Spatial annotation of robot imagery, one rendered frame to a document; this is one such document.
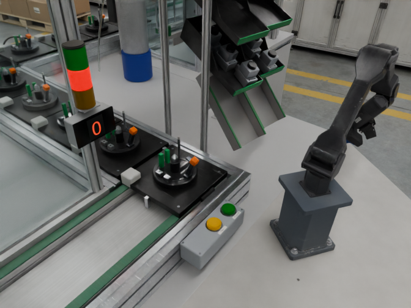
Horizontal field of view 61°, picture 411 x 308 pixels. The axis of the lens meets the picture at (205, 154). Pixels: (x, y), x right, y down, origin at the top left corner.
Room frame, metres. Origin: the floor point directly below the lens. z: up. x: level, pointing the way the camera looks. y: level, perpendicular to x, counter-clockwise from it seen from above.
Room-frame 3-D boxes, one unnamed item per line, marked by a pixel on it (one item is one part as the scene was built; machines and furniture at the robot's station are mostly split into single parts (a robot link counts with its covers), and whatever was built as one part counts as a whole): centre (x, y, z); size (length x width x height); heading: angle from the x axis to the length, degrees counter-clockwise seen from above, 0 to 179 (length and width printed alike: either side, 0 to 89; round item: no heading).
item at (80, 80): (0.77, 0.30, 1.33); 0.05 x 0.05 x 0.05
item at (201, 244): (0.65, -0.03, 0.93); 0.21 x 0.07 x 0.06; 144
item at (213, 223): (0.65, -0.03, 0.96); 0.04 x 0.04 x 0.02
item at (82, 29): (2.26, 0.72, 1.01); 0.24 x 0.24 x 0.13; 54
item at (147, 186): (0.85, 0.09, 0.96); 0.24 x 0.24 x 0.02; 54
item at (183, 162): (0.85, 0.09, 0.98); 0.14 x 0.14 x 0.02
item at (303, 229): (0.71, -0.30, 0.96); 0.15 x 0.15 x 0.20; 18
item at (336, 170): (0.71, -0.30, 1.15); 0.09 x 0.07 x 0.06; 50
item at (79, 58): (0.77, 0.30, 1.38); 0.05 x 0.05 x 0.05
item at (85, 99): (0.77, 0.30, 1.28); 0.05 x 0.05 x 0.05
